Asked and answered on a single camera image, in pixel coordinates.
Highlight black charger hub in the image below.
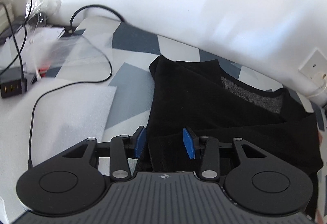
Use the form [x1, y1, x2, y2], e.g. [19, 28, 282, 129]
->
[1, 67, 27, 98]

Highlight black usb cable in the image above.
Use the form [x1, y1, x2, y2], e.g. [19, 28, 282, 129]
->
[27, 4, 127, 169]

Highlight black shirt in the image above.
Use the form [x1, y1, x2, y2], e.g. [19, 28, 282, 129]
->
[136, 56, 323, 217]

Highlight clear plastic bag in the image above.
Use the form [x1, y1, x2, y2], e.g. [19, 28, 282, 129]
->
[23, 0, 113, 79]

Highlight white foam sheet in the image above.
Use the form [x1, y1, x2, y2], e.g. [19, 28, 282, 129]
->
[1, 78, 116, 223]

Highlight tangled black cables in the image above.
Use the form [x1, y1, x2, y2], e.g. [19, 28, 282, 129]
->
[0, 0, 34, 87]

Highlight white wall socket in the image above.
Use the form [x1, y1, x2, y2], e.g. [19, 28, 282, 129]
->
[298, 48, 326, 99]

